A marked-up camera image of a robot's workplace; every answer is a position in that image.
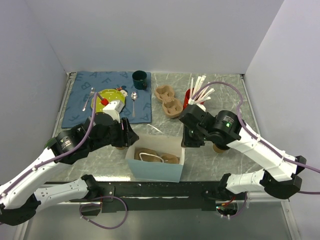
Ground red cup holder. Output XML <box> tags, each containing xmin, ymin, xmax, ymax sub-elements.
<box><xmin>183</xmin><ymin>88</ymin><xmax>191</xmax><ymax>109</ymax></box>

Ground dark green mug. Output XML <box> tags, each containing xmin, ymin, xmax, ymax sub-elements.
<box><xmin>132</xmin><ymin>70</ymin><xmax>148</xmax><ymax>90</ymax></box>

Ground brown paper cup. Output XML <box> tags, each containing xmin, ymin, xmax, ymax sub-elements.
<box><xmin>212</xmin><ymin>144</ymin><xmax>230</xmax><ymax>154</ymax></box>

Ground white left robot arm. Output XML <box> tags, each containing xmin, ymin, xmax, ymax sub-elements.
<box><xmin>0</xmin><ymin>112</ymin><xmax>139</xmax><ymax>226</ymax></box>

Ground silver fork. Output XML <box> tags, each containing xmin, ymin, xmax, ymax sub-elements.
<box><xmin>82</xmin><ymin>87</ymin><xmax>95</xmax><ymax>112</ymax></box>

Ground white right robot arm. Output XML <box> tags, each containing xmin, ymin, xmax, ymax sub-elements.
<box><xmin>178</xmin><ymin>105</ymin><xmax>306</xmax><ymax>200</ymax></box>

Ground yellow-green dotted plate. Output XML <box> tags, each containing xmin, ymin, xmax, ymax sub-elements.
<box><xmin>95</xmin><ymin>89</ymin><xmax>127</xmax><ymax>113</ymax></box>

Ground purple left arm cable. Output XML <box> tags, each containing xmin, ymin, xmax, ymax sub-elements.
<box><xmin>0</xmin><ymin>91</ymin><xmax>105</xmax><ymax>198</ymax></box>

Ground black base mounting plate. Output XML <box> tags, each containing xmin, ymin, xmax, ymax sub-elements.
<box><xmin>69</xmin><ymin>180</ymin><xmax>247</xmax><ymax>214</ymax></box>

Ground brown pulp cup carrier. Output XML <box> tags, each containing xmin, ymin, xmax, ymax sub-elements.
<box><xmin>154</xmin><ymin>85</ymin><xmax>183</xmax><ymax>119</ymax></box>

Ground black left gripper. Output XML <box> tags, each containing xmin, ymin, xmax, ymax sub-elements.
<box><xmin>90</xmin><ymin>117</ymin><xmax>139</xmax><ymax>152</ymax></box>

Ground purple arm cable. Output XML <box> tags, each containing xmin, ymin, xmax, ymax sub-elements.
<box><xmin>191</xmin><ymin>81</ymin><xmax>320</xmax><ymax>195</ymax></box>
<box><xmin>0</xmin><ymin>91</ymin><xmax>105</xmax><ymax>198</ymax></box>

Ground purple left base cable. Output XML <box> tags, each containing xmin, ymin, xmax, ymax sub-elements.
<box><xmin>79</xmin><ymin>195</ymin><xmax>129</xmax><ymax>230</ymax></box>

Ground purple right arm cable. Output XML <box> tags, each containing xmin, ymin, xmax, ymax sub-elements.
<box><xmin>191</xmin><ymin>81</ymin><xmax>320</xmax><ymax>195</ymax></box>

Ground silver spoon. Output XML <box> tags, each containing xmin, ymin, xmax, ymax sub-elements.
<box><xmin>131</xmin><ymin>91</ymin><xmax>138</xmax><ymax>118</ymax></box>

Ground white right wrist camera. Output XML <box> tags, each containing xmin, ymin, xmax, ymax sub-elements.
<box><xmin>188</xmin><ymin>99</ymin><xmax>206</xmax><ymax>111</ymax></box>

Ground blue alphabet cloth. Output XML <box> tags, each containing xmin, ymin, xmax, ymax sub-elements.
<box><xmin>61</xmin><ymin>71</ymin><xmax>152</xmax><ymax>129</ymax></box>

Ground light blue paper bag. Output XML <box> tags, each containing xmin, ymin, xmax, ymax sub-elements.
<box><xmin>125</xmin><ymin>130</ymin><xmax>185</xmax><ymax>183</ymax></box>

